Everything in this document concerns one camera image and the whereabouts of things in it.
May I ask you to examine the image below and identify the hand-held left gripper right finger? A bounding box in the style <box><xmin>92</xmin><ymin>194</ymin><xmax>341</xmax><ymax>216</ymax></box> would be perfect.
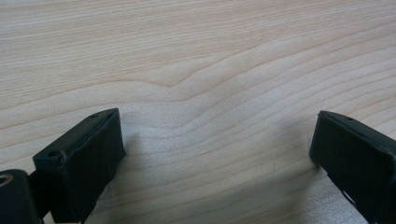
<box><xmin>308</xmin><ymin>110</ymin><xmax>396</xmax><ymax>224</ymax></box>

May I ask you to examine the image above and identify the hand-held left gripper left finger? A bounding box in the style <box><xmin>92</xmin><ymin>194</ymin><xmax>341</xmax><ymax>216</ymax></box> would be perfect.
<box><xmin>32</xmin><ymin>107</ymin><xmax>127</xmax><ymax>224</ymax></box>

